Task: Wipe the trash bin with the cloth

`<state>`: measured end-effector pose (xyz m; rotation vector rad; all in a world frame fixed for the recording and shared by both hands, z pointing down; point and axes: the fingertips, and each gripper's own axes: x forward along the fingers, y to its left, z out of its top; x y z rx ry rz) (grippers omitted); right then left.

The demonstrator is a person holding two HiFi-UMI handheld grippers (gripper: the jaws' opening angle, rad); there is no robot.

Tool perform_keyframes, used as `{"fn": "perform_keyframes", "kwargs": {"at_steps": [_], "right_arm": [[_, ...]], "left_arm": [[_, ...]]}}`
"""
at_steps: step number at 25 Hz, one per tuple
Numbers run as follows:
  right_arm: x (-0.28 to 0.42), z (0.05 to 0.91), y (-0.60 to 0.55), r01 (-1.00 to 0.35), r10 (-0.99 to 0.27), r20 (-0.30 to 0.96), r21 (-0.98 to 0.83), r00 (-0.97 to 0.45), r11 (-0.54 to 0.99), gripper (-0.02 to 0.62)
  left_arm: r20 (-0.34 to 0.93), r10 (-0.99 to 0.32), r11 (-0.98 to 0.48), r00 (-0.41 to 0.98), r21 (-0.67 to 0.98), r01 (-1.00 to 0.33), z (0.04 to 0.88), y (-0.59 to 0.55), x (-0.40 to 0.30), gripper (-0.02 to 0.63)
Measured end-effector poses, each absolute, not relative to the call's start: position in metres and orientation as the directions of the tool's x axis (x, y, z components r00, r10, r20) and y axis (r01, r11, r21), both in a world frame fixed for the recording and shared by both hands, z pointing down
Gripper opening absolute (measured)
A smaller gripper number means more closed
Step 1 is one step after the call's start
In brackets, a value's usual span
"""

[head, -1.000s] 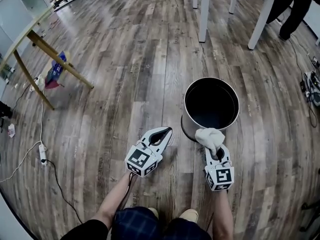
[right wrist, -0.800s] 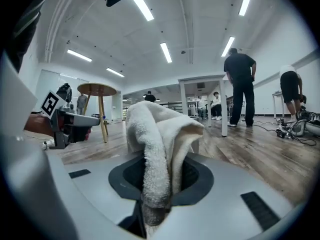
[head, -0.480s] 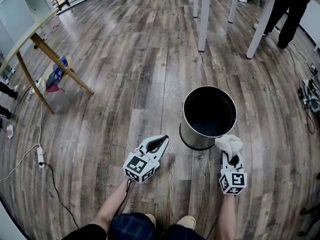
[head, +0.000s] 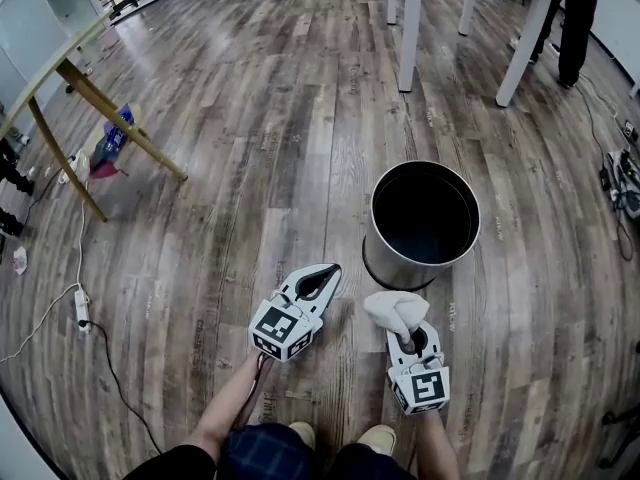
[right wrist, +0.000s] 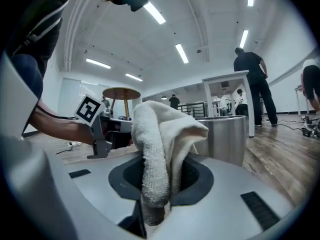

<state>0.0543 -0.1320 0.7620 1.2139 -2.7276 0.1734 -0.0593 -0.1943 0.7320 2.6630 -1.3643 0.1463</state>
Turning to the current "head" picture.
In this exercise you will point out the white cloth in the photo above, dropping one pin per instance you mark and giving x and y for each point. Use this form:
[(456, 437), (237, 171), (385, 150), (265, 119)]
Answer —
[(395, 310)]

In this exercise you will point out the metal trash bin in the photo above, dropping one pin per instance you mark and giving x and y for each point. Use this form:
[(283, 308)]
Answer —
[(395, 270)]

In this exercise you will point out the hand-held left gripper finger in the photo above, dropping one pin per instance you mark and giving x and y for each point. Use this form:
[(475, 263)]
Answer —
[(327, 298), (295, 283)]

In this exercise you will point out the round yellow wooden table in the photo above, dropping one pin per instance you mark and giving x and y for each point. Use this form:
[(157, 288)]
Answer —
[(75, 80)]

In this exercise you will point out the person's left beige shoe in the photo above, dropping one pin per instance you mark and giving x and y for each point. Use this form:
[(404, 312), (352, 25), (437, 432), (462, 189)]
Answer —
[(302, 433)]

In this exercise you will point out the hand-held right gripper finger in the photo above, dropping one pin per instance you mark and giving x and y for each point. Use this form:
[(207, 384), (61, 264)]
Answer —
[(397, 350), (435, 343)]

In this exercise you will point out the person's beige shoe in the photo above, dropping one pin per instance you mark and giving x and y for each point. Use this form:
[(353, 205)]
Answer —
[(302, 433), (377, 438)]

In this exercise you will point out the person's black shirt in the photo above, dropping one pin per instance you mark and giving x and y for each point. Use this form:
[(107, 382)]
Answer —
[(170, 465)]

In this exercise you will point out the person's left forearm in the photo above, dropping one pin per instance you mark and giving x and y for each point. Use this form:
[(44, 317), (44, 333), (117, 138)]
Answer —
[(227, 403)]

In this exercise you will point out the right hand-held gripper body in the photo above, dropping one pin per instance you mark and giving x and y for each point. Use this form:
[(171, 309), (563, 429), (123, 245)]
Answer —
[(425, 388)]

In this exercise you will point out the white crumpled plastic bag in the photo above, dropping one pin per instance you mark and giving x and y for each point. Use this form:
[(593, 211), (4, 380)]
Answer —
[(20, 260)]

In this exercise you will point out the person's dark plaid trousers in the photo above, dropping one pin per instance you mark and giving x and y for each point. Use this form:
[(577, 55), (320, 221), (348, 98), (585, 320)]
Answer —
[(280, 453)]

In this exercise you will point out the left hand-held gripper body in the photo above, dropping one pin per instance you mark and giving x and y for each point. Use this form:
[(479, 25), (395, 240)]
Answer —
[(280, 328)]

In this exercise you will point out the dark red cloth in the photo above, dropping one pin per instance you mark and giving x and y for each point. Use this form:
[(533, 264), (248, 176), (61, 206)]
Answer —
[(105, 170)]

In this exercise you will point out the large white rectangular table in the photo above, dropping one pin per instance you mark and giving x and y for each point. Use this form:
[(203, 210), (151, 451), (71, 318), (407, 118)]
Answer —
[(410, 28)]

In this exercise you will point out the white power strip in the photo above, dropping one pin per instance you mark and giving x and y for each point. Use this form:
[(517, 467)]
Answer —
[(82, 310)]

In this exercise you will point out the person's right beige shoe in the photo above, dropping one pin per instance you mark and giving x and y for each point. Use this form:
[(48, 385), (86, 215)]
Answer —
[(377, 438)]

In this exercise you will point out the person's right forearm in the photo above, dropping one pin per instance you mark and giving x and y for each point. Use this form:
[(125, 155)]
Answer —
[(437, 443)]

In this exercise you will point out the blue plastic packet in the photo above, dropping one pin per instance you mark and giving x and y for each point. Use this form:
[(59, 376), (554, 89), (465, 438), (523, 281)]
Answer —
[(112, 140)]

